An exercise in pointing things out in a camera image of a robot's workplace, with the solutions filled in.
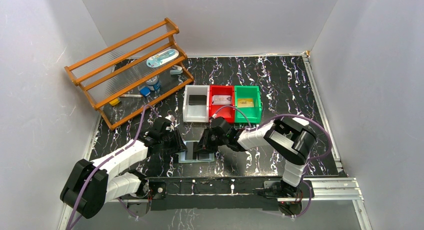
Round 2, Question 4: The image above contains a white magnetic stripe card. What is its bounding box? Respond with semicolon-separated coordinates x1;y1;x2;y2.
212;95;232;105

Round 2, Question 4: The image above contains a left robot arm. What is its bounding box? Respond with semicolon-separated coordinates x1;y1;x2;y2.
59;115;187;219

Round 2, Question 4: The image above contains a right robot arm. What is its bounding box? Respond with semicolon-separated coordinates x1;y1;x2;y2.
193;116;316;188

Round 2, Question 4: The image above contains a gold card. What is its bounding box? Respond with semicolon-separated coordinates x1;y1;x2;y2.
236;98;255;108

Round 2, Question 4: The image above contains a red plastic bin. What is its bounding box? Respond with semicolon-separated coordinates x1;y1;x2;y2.
209;85;236;124

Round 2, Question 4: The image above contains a green plastic bin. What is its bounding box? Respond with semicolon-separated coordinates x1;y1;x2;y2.
234;85;263;124

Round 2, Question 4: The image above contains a white plastic bin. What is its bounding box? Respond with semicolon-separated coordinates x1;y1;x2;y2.
182;85;210;123

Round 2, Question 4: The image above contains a blue small block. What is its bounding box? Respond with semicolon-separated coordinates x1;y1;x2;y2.
139;87;151;98

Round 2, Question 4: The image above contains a white marker pen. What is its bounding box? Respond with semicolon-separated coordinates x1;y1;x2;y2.
120;94;143;98

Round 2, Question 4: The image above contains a yellow small block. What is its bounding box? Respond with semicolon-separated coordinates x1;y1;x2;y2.
109;98;121;106

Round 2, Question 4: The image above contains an orange wooden shelf rack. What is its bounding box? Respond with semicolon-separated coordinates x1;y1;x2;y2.
64;17;194;130

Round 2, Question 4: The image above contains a light blue white stapler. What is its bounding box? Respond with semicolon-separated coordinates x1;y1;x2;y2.
169;65;183;75

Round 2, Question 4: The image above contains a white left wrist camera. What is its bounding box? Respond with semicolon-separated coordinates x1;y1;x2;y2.
165;115;175;131

